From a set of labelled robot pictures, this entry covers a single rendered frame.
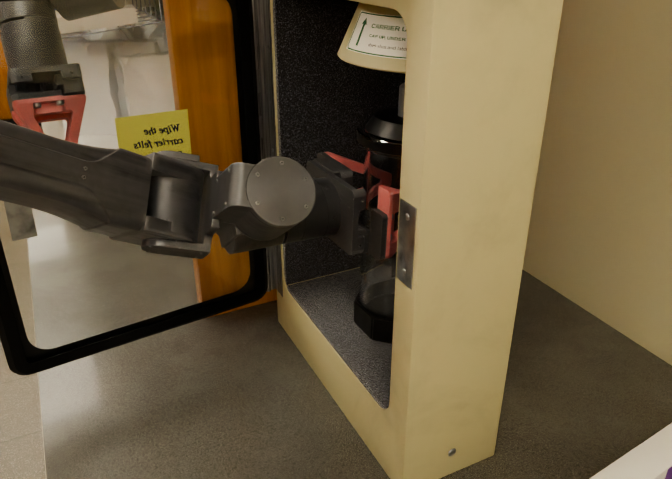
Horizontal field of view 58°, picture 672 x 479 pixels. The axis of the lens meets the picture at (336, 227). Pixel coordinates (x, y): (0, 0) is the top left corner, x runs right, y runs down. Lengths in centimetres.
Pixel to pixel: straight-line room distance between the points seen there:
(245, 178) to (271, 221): 4
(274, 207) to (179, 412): 33
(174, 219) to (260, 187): 9
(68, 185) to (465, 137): 29
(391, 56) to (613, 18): 42
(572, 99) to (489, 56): 48
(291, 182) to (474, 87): 16
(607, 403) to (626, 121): 35
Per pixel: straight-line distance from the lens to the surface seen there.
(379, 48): 52
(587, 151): 92
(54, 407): 78
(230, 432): 69
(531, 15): 47
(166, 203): 53
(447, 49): 43
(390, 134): 58
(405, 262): 48
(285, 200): 48
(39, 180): 48
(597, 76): 89
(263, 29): 70
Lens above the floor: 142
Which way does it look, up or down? 26 degrees down
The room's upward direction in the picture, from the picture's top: straight up
